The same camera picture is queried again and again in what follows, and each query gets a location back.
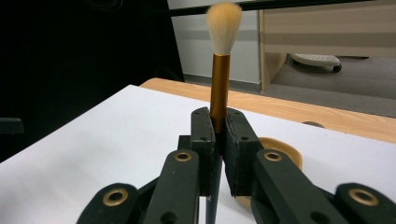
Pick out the black and gold brush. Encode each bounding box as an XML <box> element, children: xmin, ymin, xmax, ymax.
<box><xmin>205</xmin><ymin>2</ymin><xmax>243</xmax><ymax>224</ymax></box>

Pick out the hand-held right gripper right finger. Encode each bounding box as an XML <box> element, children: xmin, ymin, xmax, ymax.
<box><xmin>222</xmin><ymin>107</ymin><xmax>264</xmax><ymax>198</ymax></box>

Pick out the low wheeled platform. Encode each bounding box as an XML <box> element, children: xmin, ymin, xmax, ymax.
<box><xmin>290</xmin><ymin>53</ymin><xmax>343</xmax><ymax>74</ymax></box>

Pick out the black curtain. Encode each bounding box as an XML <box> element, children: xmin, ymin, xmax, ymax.
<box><xmin>0</xmin><ymin>0</ymin><xmax>185</xmax><ymax>162</ymax></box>

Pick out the round wooden brush holder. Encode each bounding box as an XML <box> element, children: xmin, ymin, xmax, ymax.
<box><xmin>236</xmin><ymin>136</ymin><xmax>304</xmax><ymax>210</ymax></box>

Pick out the light wooden desk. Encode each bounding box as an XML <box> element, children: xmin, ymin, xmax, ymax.
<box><xmin>258</xmin><ymin>0</ymin><xmax>396</xmax><ymax>91</ymax></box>

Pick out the white table mat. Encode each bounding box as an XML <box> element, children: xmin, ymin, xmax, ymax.
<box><xmin>0</xmin><ymin>84</ymin><xmax>396</xmax><ymax>224</ymax></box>

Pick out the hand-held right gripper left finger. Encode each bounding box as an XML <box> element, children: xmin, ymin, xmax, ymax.
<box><xmin>177</xmin><ymin>106</ymin><xmax>218</xmax><ymax>198</ymax></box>

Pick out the wooden table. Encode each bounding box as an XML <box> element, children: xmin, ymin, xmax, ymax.
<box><xmin>139</xmin><ymin>77</ymin><xmax>396</xmax><ymax>145</ymax></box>

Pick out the white cabinet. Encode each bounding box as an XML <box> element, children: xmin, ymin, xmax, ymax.
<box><xmin>167</xmin><ymin>0</ymin><xmax>262</xmax><ymax>85</ymax></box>

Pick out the black metal frame bar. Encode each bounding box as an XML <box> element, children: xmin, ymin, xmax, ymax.
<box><xmin>169</xmin><ymin>0</ymin><xmax>375</xmax><ymax>17</ymax></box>

